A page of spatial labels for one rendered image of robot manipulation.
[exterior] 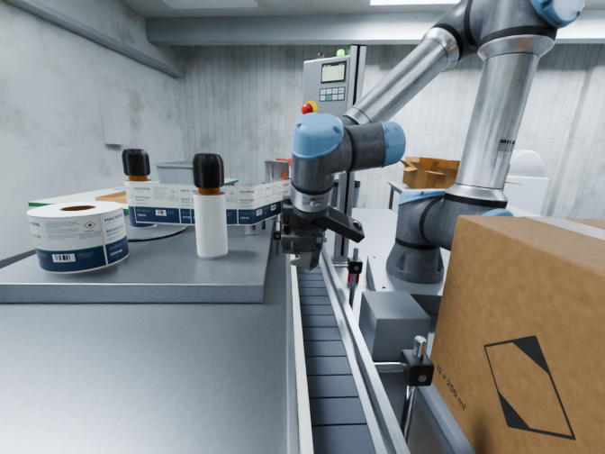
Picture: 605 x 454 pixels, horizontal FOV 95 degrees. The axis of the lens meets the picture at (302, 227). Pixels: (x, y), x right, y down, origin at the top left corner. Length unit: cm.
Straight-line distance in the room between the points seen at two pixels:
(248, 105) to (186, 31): 141
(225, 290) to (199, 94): 559
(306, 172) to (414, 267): 43
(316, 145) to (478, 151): 35
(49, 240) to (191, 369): 50
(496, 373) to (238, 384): 36
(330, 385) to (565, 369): 26
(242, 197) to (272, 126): 461
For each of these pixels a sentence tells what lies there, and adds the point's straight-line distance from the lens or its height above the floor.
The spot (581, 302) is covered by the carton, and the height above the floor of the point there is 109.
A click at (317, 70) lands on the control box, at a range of 101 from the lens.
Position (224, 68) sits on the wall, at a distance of 602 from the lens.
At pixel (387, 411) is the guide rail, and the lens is 33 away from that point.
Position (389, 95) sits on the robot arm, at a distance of 65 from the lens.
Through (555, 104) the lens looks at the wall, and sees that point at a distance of 651.
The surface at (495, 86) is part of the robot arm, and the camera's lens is 67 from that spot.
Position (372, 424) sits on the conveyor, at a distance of 43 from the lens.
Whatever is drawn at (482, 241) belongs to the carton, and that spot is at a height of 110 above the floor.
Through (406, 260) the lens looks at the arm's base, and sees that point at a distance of 77.
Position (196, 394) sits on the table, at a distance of 52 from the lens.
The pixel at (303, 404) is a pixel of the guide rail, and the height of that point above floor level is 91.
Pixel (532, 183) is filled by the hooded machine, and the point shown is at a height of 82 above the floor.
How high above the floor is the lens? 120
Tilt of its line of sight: 16 degrees down
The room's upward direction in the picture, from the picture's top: 2 degrees clockwise
